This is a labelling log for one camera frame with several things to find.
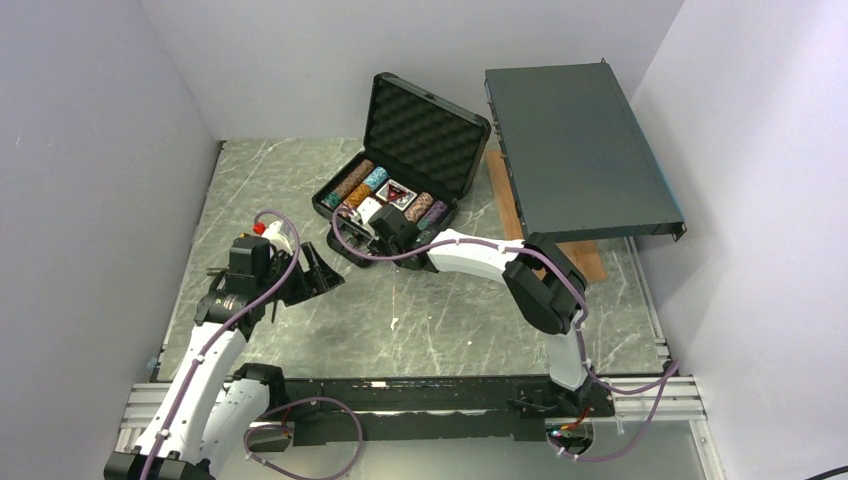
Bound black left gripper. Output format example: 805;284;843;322
257;241;343;307

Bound red black all-in triangle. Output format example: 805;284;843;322
379;180;415;208

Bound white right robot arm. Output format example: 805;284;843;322
368;206;591;415

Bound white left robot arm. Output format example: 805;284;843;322
103;235;344;479

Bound black poker set case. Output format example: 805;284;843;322
311;72;492;268

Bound blue playing card deck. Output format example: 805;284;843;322
374;179;418;211

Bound brown blue chip row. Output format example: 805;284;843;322
404;192;435;223

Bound purple chip stack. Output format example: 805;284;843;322
418;201;448;230

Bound orange yellow chip stack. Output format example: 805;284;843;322
336;182;373;212

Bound light blue chip stack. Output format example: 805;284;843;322
363;167;389;192

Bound brown grey chip row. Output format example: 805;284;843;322
322;160;375;209

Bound wooden board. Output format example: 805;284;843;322
483;149;607;283

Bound dark teal rack server box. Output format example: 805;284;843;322
484;61;687;242

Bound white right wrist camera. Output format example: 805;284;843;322
352;197;383;231

